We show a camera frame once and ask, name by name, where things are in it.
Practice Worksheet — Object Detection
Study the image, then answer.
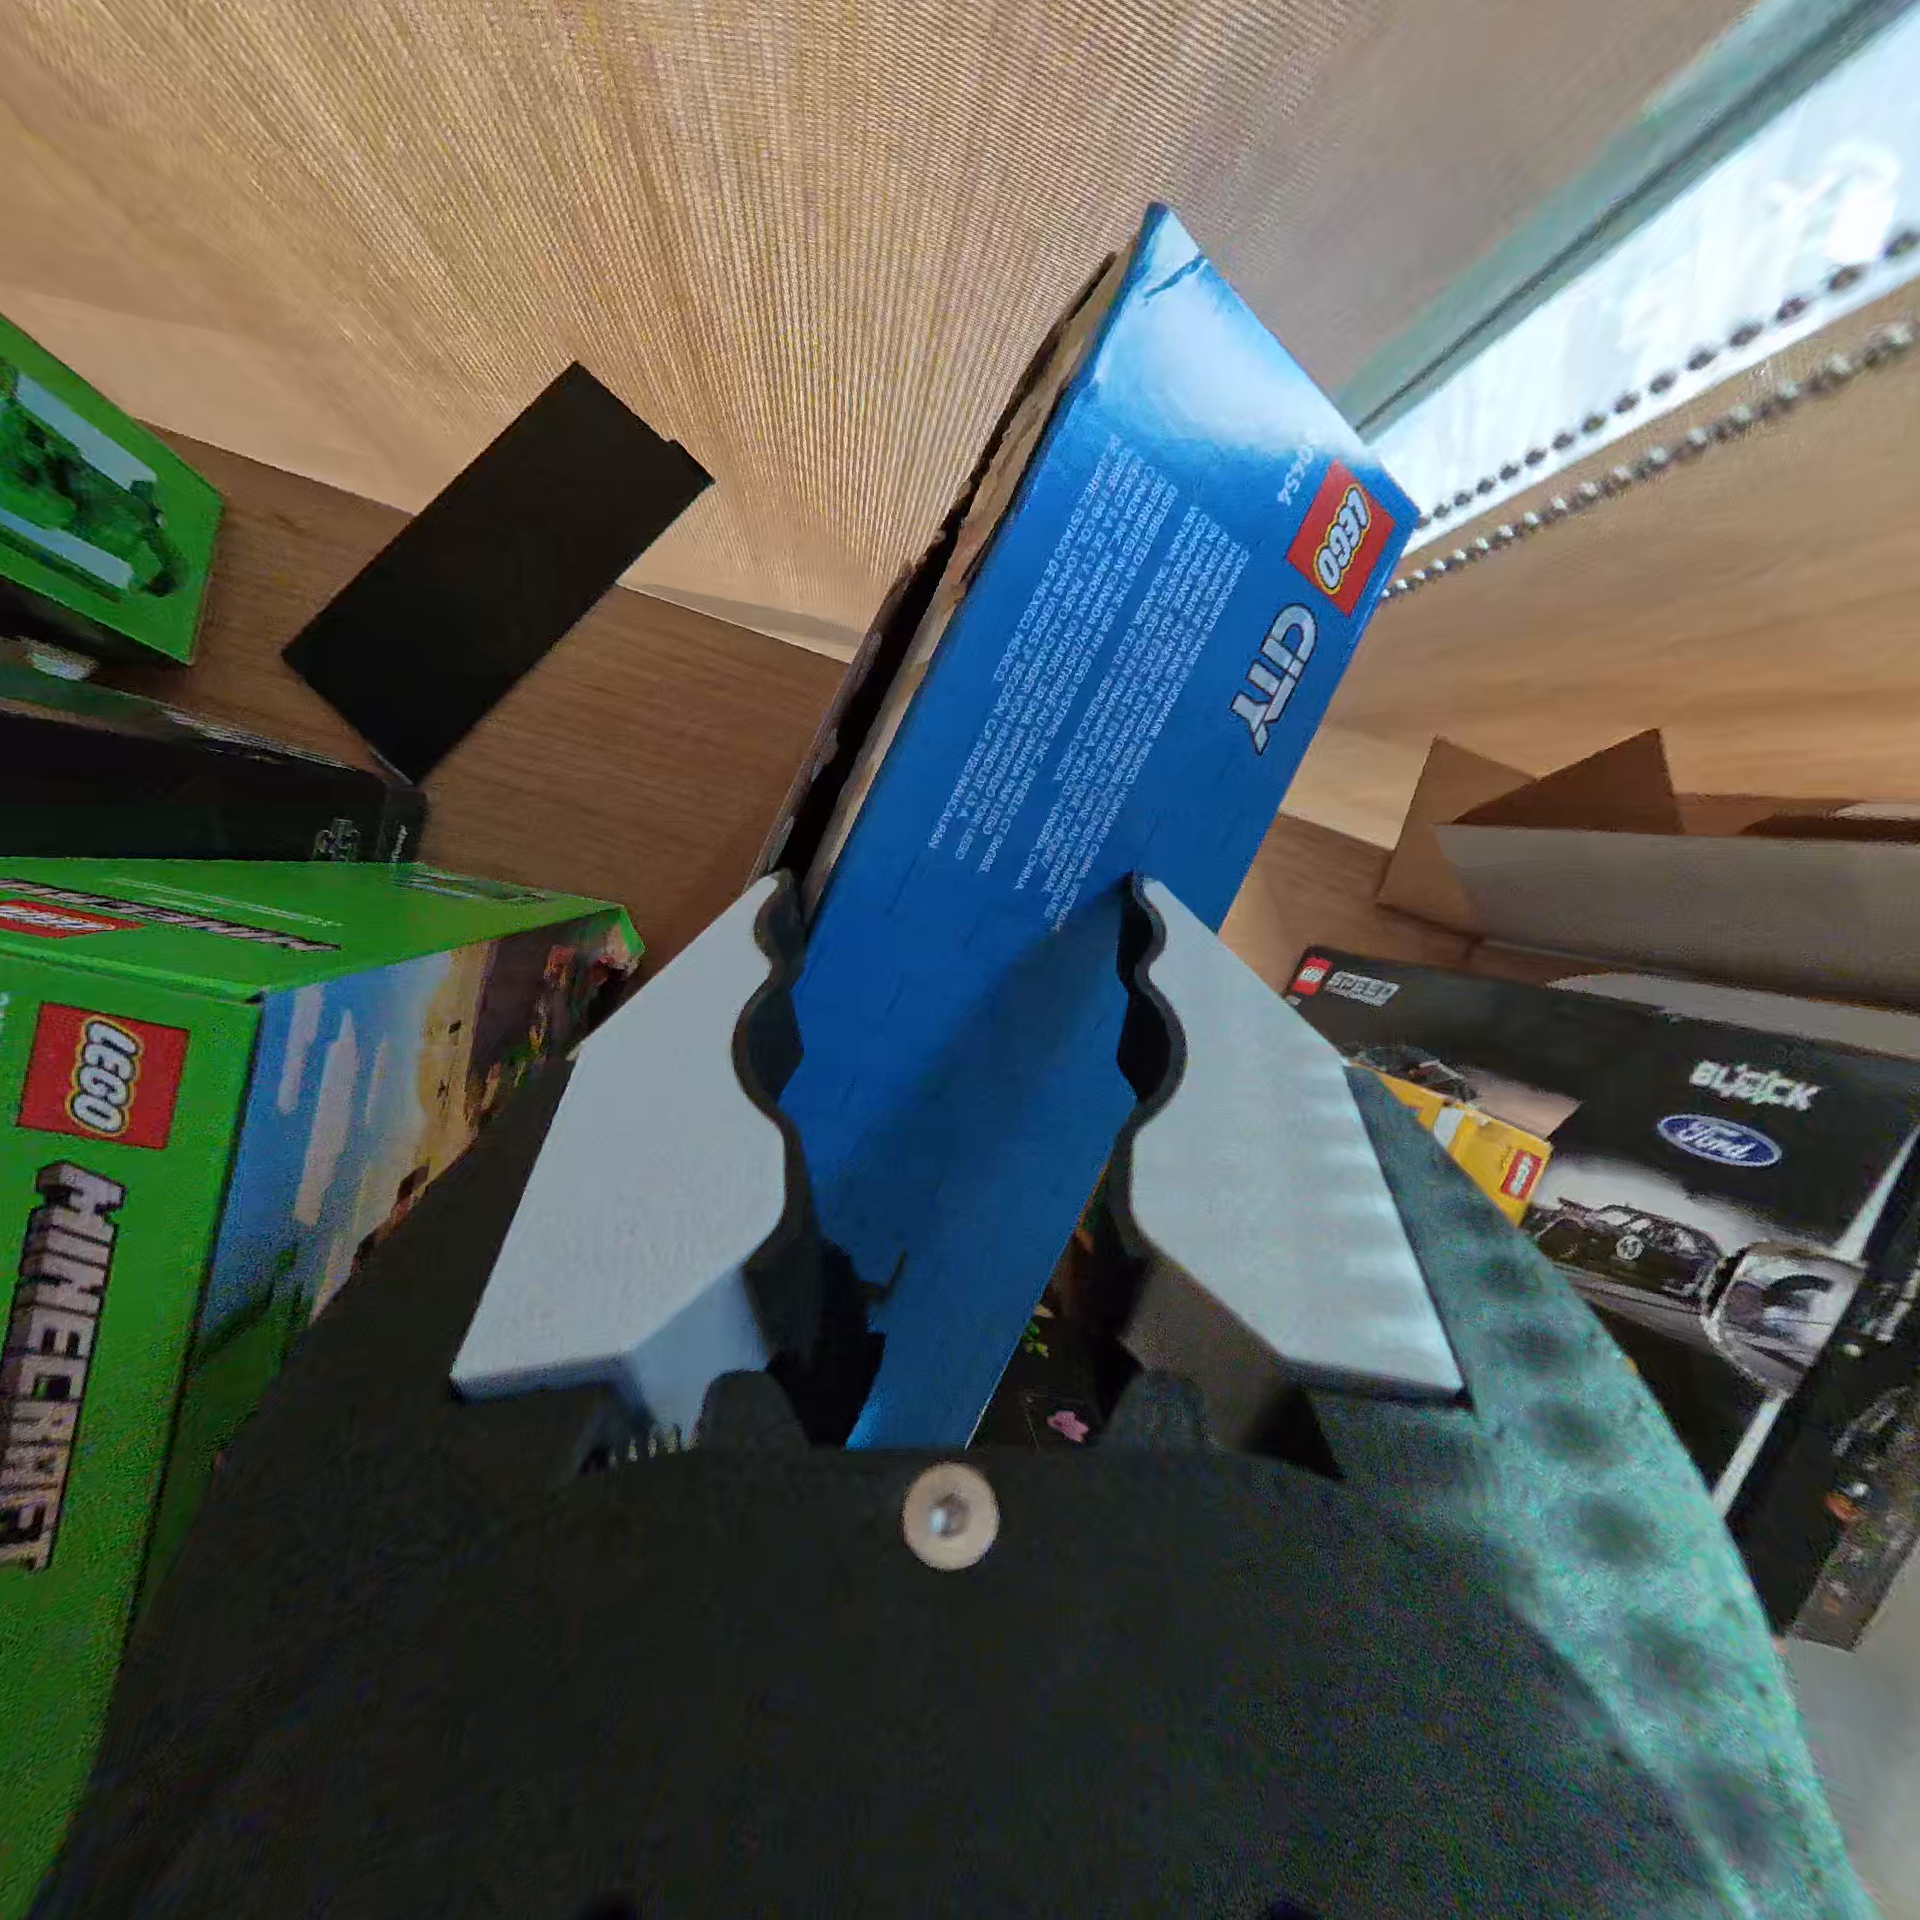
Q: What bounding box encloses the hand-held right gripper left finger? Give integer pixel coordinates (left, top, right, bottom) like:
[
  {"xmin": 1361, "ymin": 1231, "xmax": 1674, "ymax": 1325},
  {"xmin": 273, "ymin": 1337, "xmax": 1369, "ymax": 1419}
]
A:
[{"xmin": 450, "ymin": 872, "xmax": 818, "ymax": 1460}]

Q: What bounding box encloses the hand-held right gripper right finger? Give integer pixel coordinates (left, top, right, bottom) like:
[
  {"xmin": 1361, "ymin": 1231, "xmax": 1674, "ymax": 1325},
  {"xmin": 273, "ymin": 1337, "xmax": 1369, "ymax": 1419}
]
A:
[{"xmin": 1110, "ymin": 872, "xmax": 1470, "ymax": 1465}]

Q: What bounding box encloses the blue toy brick set box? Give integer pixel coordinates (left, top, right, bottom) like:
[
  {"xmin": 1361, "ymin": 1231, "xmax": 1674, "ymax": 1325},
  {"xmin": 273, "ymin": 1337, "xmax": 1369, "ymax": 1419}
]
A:
[{"xmin": 754, "ymin": 201, "xmax": 1422, "ymax": 1454}]

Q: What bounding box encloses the yellow toy brick box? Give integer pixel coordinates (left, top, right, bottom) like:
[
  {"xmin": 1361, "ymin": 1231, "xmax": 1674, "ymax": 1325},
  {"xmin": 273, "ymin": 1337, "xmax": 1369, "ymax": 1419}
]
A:
[{"xmin": 1372, "ymin": 1067, "xmax": 1553, "ymax": 1224}]

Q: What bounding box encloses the black car toy brick box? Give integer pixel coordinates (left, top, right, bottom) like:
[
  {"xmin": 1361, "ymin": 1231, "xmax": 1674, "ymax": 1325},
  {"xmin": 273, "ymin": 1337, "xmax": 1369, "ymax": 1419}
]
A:
[{"xmin": 1287, "ymin": 948, "xmax": 1920, "ymax": 1652}]

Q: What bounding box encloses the brown cardboard box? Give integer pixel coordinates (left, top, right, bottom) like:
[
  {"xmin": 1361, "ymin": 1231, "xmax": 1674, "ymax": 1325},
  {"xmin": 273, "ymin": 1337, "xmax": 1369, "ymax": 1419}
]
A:
[{"xmin": 1375, "ymin": 729, "xmax": 1920, "ymax": 984}]

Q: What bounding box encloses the large green toy brick box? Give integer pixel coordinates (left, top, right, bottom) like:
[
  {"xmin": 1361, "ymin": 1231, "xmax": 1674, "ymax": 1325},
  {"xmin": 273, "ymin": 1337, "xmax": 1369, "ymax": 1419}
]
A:
[{"xmin": 0, "ymin": 855, "xmax": 646, "ymax": 1913}]

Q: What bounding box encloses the black flat panel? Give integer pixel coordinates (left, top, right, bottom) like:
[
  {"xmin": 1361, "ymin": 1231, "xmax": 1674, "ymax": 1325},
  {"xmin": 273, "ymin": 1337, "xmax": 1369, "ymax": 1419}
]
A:
[{"xmin": 280, "ymin": 360, "xmax": 716, "ymax": 787}]

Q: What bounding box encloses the small green toy brick box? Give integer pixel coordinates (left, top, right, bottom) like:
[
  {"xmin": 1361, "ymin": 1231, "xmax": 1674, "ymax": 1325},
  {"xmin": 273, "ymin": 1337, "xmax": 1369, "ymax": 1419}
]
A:
[{"xmin": 0, "ymin": 315, "xmax": 225, "ymax": 665}]

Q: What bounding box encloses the beige roller blind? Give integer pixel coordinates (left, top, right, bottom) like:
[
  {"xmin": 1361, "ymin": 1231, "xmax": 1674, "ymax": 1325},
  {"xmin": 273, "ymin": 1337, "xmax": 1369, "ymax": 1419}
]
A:
[{"xmin": 0, "ymin": 0, "xmax": 1920, "ymax": 781}]

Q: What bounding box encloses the metal bead chain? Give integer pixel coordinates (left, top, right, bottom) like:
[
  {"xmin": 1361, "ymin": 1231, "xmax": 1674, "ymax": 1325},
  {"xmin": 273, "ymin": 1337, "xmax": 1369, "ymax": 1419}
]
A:
[{"xmin": 1381, "ymin": 224, "xmax": 1920, "ymax": 600}]

